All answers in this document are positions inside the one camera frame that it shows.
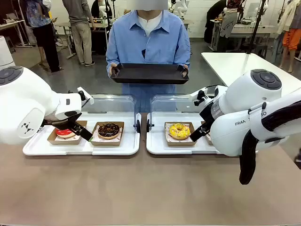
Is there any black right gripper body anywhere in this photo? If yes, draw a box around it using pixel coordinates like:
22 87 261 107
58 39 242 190
199 101 216 125

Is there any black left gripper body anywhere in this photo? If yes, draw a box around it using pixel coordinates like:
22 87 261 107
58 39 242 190
43 113 82 129

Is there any red glazed donut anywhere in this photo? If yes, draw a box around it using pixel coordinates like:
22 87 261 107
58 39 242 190
55 128 74 138

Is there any cardboard tray of red donut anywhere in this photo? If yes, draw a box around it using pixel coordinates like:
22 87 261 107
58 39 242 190
47 120 88 145

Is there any black serving tray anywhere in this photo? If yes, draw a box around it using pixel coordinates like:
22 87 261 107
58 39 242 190
110 63 190 85

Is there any person's right forearm blue sleeve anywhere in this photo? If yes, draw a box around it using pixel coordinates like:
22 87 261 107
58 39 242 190
105 48 119 69

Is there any person's left forearm blue sleeve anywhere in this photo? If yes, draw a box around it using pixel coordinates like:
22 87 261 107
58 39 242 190
177 48 191 68

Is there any cardboard tray of purple donut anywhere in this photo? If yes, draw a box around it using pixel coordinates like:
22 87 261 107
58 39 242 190
200 121 214 145

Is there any yellow sprinkle donut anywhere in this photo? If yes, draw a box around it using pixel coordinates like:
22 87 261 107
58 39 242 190
168 122 191 140

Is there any cardboard tray of yellow donut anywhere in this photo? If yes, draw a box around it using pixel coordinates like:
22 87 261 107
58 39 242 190
164 121 198 147

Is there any cardboard tray of chocolate donut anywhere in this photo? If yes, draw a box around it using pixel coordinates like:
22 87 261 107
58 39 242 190
89 121 125 147

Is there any chocolate sprinkle donut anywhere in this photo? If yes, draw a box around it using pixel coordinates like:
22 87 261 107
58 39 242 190
97 122 120 140

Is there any person in patterned blue shirt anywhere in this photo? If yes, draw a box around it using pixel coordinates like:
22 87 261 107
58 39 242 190
19 0 63 73

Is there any person in black clothes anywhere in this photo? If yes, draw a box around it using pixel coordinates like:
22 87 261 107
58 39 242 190
203 0 234 51

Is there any person in khaki trousers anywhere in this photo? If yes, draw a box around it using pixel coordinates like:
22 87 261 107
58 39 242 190
61 0 96 67

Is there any person's left hand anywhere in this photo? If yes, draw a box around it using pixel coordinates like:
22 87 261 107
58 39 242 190
178 64 190 78

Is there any person's right hand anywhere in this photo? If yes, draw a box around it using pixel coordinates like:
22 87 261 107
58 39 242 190
107 63 122 78

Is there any printed paper liner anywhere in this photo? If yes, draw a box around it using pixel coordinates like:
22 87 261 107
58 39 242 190
91 125 124 143
165 123 195 143

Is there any white display tray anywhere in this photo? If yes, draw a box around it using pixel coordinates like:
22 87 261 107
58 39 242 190
146 111 226 155
22 111 141 156

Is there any clear plastic display lid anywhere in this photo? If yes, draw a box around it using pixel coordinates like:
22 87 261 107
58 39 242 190
81 94 142 134
146 94 214 133

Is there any white side table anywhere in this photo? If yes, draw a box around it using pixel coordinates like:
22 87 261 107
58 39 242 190
201 52 301 88

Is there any white air purifier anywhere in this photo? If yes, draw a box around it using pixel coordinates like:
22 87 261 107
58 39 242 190
0 35 16 68

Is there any grey hanging t-shirt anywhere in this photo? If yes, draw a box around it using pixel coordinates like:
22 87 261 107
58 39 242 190
219 11 238 39

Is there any background long white desk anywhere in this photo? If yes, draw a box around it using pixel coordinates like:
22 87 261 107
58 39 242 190
210 19 277 52

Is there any black tripod pole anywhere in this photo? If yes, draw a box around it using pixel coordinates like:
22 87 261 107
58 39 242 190
245 0 268 55

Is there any background desk with equipment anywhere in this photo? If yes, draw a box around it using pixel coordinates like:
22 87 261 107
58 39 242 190
55 16 111 60

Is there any mannequin with orange shorts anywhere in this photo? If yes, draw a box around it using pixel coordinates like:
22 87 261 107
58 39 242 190
277 0 301 73

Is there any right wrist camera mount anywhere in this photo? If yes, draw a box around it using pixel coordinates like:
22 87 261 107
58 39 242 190
189 86 228 107

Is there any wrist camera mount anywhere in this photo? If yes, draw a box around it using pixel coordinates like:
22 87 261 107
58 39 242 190
77 87 95 106
189 86 228 107

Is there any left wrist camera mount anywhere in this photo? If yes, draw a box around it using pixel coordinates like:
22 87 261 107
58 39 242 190
77 87 95 106

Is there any black cable sleeve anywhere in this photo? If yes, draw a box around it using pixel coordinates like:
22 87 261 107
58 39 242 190
239 101 301 186

